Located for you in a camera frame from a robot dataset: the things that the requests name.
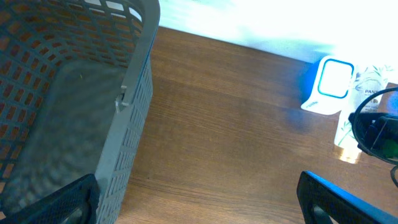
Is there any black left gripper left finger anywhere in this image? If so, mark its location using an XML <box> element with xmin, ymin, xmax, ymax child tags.
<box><xmin>1</xmin><ymin>174</ymin><xmax>100</xmax><ymax>224</ymax></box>

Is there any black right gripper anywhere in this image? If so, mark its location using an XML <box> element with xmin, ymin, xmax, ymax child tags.
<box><xmin>349</xmin><ymin>113</ymin><xmax>397</xmax><ymax>159</ymax></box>

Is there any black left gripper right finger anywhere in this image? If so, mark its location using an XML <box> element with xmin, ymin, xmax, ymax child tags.
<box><xmin>297</xmin><ymin>171</ymin><xmax>397</xmax><ymax>223</ymax></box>

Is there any white cream tube gold cap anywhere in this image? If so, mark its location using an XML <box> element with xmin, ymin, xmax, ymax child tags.
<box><xmin>333</xmin><ymin>64</ymin><xmax>397</xmax><ymax>164</ymax></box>

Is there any white barcode scanner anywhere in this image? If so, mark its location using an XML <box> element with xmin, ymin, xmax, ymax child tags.
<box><xmin>300</xmin><ymin>55</ymin><xmax>355</xmax><ymax>115</ymax></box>

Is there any grey plastic mesh basket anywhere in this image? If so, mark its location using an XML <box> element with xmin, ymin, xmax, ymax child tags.
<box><xmin>1</xmin><ymin>0</ymin><xmax>160</xmax><ymax>223</ymax></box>

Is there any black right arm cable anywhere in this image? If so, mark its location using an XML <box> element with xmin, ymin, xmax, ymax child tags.
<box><xmin>351</xmin><ymin>86</ymin><xmax>398</xmax><ymax>187</ymax></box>

